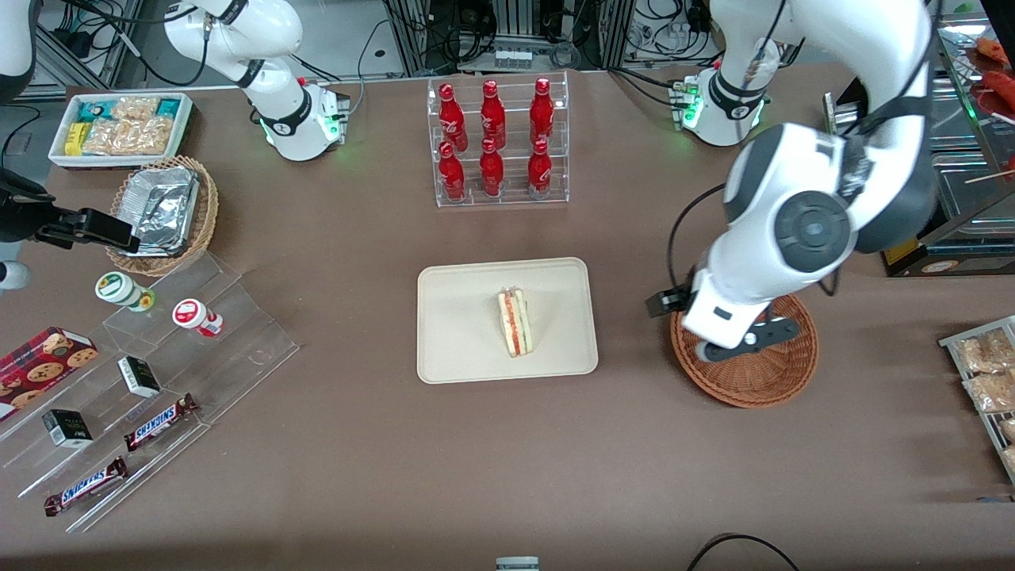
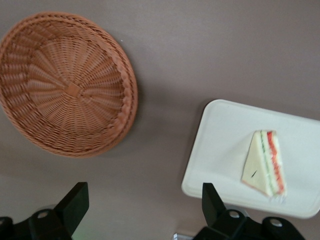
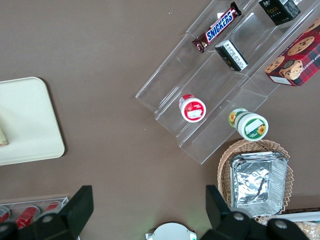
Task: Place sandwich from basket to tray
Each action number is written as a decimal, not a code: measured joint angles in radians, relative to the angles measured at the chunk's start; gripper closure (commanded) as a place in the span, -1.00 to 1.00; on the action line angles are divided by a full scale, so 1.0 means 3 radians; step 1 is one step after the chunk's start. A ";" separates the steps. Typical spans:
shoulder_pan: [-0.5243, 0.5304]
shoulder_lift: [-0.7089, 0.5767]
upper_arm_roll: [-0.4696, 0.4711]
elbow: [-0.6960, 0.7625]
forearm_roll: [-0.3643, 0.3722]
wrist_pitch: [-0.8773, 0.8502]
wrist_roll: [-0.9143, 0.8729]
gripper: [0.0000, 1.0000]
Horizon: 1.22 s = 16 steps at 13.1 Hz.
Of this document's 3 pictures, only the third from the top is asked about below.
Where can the red lid yogurt cup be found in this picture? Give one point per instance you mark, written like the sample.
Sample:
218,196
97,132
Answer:
193,111

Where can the red tartan cookie box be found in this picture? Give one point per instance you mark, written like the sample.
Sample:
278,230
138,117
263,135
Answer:
297,65

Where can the green lid yogurt cup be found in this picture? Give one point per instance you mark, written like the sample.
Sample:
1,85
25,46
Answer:
252,127

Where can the aluminium foil tray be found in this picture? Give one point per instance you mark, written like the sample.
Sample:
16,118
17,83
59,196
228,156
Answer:
257,185

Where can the clear acrylic bottle rack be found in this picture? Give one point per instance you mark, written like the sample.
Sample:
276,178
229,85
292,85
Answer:
63,200

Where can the red cola bottle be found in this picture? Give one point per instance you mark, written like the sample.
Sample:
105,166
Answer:
4,215
26,216
51,207

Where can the large clear nut bag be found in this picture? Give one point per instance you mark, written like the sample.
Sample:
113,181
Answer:
311,228

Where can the white rectangular snack bin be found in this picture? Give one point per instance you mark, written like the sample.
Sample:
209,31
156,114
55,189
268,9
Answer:
305,216

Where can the beige plastic tray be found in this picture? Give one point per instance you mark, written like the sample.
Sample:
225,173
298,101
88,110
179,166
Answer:
30,117

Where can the light tan wicker basket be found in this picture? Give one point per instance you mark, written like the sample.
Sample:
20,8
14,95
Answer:
223,170

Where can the triangular sandwich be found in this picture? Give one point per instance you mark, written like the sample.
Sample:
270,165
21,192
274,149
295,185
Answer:
2,138

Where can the Snickers chocolate bar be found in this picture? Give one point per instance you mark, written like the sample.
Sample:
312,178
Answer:
218,27

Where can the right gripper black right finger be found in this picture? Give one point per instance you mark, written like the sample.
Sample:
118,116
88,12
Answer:
222,217

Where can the small black carton box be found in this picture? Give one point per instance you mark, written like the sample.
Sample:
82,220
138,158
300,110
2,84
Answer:
277,11
231,56

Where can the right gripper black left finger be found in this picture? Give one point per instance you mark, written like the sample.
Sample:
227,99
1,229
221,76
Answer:
75,210

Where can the clear acrylic stepped display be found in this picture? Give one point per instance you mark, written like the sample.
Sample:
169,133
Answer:
190,77

